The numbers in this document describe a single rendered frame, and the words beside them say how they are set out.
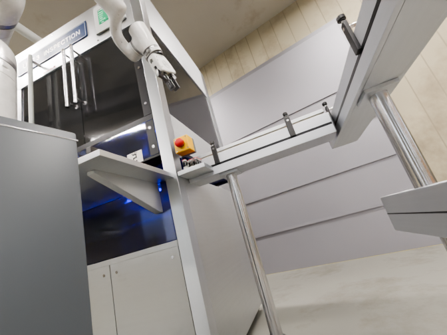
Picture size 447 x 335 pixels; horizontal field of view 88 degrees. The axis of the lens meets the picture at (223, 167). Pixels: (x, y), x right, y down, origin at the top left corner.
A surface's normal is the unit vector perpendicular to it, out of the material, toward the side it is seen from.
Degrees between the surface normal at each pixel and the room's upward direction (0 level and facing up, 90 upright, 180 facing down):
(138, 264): 90
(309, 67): 90
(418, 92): 90
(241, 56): 90
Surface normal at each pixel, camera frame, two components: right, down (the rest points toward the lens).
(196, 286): -0.32, -0.19
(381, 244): -0.51, -0.12
